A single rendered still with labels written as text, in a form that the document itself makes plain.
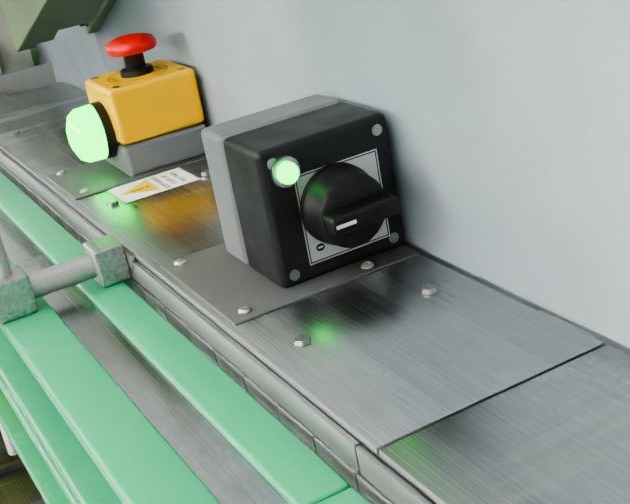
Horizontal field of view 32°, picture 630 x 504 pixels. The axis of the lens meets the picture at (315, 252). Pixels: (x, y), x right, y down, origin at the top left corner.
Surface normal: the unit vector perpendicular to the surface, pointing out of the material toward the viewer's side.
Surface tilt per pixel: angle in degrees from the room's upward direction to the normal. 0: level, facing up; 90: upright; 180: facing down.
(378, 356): 90
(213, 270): 90
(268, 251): 0
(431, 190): 0
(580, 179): 0
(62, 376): 90
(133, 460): 90
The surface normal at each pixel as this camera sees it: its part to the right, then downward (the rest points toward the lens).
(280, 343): -0.17, -0.91
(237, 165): -0.87, 0.32
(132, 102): 0.47, 0.26
